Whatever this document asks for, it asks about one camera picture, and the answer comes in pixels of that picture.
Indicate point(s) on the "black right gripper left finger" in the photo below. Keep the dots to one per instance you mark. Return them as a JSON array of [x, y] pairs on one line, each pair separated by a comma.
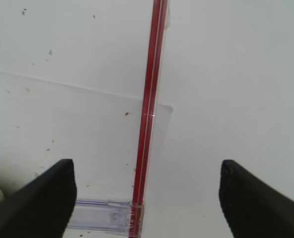
[[41, 209]]

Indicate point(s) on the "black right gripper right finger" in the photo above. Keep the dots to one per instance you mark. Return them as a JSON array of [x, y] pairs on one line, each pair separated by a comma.
[[252, 208]]

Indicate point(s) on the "red right rail strip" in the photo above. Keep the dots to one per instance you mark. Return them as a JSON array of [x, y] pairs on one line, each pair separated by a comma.
[[158, 21]]

